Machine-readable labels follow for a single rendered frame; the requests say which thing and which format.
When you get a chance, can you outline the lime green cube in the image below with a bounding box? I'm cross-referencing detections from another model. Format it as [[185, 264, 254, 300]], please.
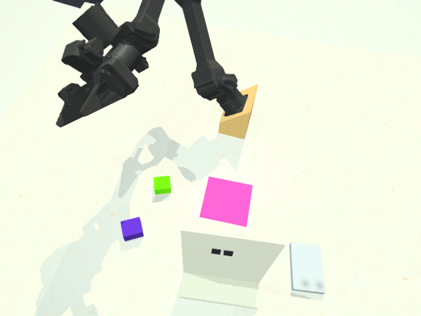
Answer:
[[154, 176, 171, 194]]

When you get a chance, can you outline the pink flat square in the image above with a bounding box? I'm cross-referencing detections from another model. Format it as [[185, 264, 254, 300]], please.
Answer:
[[199, 177, 253, 226]]

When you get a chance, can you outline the purple cube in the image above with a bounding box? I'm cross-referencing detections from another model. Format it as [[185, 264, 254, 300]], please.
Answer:
[[120, 217, 144, 241]]

